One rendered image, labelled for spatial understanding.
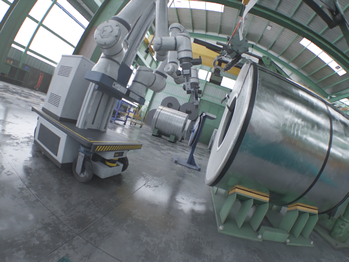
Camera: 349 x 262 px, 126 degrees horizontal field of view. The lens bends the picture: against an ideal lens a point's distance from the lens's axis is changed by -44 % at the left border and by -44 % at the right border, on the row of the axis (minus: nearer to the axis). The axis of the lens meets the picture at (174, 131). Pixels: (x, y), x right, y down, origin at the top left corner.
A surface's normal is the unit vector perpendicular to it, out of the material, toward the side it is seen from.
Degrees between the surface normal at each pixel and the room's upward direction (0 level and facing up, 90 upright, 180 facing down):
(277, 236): 90
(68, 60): 90
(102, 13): 90
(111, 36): 98
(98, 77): 90
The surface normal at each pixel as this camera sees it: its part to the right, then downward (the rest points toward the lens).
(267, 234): -0.16, -0.04
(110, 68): 0.72, -0.13
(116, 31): 0.22, 0.19
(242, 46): -0.48, 0.29
